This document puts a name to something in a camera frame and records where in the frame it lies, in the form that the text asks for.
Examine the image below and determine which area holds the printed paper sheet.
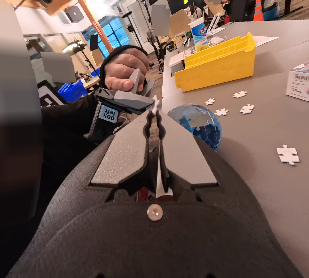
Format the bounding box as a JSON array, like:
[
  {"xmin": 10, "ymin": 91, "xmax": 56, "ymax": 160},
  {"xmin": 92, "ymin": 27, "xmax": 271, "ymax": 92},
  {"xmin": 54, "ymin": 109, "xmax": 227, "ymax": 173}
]
[
  {"xmin": 207, "ymin": 36, "xmax": 228, "ymax": 47},
  {"xmin": 168, "ymin": 52, "xmax": 187, "ymax": 67}
]

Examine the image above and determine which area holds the window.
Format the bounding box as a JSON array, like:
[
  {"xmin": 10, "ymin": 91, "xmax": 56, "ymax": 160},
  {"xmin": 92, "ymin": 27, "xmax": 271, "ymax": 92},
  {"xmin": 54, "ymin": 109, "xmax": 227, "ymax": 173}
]
[{"xmin": 82, "ymin": 16, "xmax": 130, "ymax": 59}]

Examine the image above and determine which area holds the white wire stand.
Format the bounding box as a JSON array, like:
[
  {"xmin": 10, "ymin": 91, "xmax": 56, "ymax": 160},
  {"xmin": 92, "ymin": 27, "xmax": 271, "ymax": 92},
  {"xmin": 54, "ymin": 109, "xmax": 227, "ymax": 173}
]
[{"xmin": 206, "ymin": 13, "xmax": 225, "ymax": 36}]

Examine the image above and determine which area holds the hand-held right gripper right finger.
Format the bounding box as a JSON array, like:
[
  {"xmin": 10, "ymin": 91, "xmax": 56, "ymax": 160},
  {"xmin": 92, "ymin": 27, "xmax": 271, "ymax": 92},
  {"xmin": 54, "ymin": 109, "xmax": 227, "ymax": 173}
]
[{"xmin": 156, "ymin": 111, "xmax": 218, "ymax": 197}]

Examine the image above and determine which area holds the brown cardboard box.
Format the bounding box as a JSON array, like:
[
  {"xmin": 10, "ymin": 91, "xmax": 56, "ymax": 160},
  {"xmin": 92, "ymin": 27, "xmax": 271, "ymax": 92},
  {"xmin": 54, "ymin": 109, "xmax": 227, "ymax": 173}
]
[{"xmin": 169, "ymin": 9, "xmax": 192, "ymax": 39}]

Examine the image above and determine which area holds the orange traffic cone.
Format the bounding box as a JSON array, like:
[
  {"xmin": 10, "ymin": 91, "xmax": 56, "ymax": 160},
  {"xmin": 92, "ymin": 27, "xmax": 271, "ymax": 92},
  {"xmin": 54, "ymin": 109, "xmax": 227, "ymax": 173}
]
[{"xmin": 253, "ymin": 0, "xmax": 264, "ymax": 22}]

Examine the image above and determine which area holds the person's left hand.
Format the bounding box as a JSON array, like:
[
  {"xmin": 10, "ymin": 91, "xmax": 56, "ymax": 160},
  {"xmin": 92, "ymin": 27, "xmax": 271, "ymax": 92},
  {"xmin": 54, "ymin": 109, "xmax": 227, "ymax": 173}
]
[{"xmin": 104, "ymin": 49, "xmax": 150, "ymax": 93}]

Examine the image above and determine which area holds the black wall speaker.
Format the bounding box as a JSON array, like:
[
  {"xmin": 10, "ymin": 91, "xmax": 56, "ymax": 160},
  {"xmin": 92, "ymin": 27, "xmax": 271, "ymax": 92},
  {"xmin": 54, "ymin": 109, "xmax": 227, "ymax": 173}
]
[{"xmin": 65, "ymin": 5, "xmax": 85, "ymax": 23}]

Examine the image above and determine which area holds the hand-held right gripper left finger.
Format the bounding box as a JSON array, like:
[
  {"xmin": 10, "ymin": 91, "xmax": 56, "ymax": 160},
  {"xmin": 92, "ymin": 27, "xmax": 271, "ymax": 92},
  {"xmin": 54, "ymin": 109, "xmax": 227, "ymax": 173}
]
[{"xmin": 91, "ymin": 111, "xmax": 153, "ymax": 194}]

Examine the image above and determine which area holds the white paper sheet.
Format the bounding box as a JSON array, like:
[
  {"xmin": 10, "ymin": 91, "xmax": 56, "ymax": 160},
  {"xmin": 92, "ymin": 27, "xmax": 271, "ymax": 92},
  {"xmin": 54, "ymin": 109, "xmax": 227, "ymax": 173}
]
[{"xmin": 253, "ymin": 35, "xmax": 280, "ymax": 47}]

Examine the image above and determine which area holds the printed cardboard puzzle box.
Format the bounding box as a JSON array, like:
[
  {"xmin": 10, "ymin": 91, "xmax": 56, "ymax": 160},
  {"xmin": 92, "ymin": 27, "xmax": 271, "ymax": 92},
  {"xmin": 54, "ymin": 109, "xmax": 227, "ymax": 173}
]
[{"xmin": 286, "ymin": 60, "xmax": 309, "ymax": 102}]

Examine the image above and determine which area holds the yellow plastic bin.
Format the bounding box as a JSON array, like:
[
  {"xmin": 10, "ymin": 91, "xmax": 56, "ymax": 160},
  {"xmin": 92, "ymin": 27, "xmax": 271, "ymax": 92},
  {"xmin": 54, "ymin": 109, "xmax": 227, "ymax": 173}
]
[{"xmin": 174, "ymin": 32, "xmax": 257, "ymax": 92}]

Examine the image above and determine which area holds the blue puzzle ball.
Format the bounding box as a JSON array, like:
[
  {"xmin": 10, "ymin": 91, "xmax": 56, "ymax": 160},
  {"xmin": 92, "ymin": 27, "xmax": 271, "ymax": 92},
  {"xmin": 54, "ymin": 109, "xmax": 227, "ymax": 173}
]
[{"xmin": 167, "ymin": 104, "xmax": 222, "ymax": 153}]

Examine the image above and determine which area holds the person's left forearm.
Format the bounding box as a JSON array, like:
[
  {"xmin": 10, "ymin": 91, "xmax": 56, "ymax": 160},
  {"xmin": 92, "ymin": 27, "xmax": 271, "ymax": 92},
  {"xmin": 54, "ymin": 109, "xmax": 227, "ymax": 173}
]
[{"xmin": 41, "ymin": 45, "xmax": 148, "ymax": 138}]

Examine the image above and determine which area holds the blue plastic bin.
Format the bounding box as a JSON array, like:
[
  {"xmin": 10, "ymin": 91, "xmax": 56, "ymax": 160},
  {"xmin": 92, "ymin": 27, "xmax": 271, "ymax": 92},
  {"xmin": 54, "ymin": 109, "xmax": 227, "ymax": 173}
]
[{"xmin": 57, "ymin": 79, "xmax": 88, "ymax": 103}]

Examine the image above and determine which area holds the black office chair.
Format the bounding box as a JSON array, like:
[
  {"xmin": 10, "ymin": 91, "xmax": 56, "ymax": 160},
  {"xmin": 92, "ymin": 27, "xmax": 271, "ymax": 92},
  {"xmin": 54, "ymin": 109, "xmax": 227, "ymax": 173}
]
[{"xmin": 228, "ymin": 0, "xmax": 265, "ymax": 22}]

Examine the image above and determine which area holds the black floor lamp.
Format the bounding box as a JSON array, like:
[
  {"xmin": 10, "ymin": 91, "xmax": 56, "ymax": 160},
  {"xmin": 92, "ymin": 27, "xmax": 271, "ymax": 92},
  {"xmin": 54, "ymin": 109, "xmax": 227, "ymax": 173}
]
[{"xmin": 122, "ymin": 11, "xmax": 143, "ymax": 50}]

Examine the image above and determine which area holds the wipes canister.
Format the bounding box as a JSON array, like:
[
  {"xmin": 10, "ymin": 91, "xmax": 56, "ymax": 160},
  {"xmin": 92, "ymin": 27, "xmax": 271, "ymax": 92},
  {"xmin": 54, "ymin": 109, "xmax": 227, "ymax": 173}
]
[{"xmin": 188, "ymin": 17, "xmax": 209, "ymax": 52}]

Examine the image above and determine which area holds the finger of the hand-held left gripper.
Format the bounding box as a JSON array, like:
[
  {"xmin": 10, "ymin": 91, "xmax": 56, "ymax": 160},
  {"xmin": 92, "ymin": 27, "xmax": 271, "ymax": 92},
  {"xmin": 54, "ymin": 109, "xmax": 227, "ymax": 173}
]
[
  {"xmin": 121, "ymin": 104, "xmax": 152, "ymax": 115},
  {"xmin": 113, "ymin": 91, "xmax": 155, "ymax": 111}
]

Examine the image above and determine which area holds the studio light on tripod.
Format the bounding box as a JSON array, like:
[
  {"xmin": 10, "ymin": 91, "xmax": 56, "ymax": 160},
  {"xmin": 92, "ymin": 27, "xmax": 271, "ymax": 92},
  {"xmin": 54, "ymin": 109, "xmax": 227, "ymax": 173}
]
[{"xmin": 61, "ymin": 37, "xmax": 102, "ymax": 78}]

